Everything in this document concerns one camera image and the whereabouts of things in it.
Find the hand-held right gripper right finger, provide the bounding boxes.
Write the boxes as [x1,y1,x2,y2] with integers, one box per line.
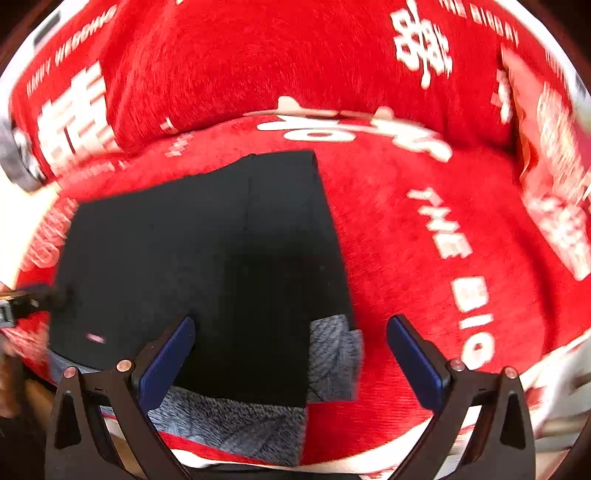
[387,315,536,480]

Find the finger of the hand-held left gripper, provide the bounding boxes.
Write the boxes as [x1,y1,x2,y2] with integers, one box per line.
[0,284,70,325]

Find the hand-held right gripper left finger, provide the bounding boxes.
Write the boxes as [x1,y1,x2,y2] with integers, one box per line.
[45,316,197,480]

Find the black pants with grey waistband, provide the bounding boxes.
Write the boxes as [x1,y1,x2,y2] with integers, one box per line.
[48,150,365,467]

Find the grey object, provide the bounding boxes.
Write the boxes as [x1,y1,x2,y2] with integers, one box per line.
[0,111,46,193]

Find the red printed cushion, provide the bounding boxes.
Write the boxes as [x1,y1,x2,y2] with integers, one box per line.
[501,46,591,282]

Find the red printed blanket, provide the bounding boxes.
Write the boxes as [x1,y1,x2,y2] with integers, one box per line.
[9,0,591,480]

